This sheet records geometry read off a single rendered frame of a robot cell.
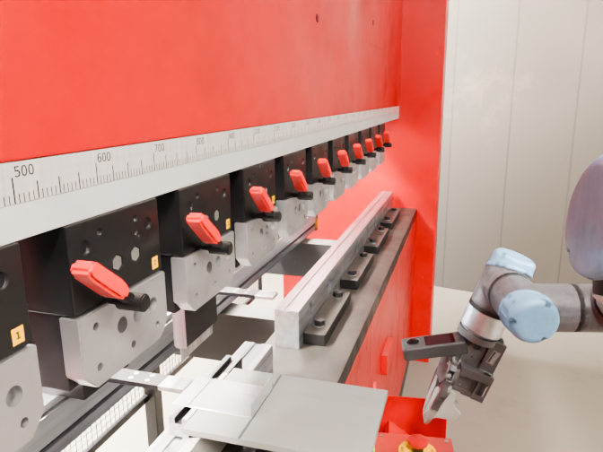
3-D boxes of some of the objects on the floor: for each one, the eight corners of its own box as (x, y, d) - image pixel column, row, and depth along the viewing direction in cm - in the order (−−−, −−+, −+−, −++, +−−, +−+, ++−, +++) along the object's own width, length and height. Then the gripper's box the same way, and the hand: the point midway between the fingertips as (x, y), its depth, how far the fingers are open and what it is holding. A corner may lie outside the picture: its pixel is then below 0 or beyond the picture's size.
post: (161, 468, 216) (117, -82, 169) (149, 466, 217) (103, -80, 171) (167, 461, 221) (126, -77, 174) (156, 458, 222) (113, -75, 175)
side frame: (428, 362, 300) (452, -95, 247) (284, 343, 324) (276, -77, 271) (432, 343, 323) (453, -79, 270) (296, 327, 348) (292, -63, 294)
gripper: (511, 352, 92) (459, 450, 98) (501, 330, 101) (454, 421, 106) (463, 334, 93) (415, 432, 98) (457, 313, 101) (413, 404, 107)
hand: (423, 415), depth 102 cm, fingers closed
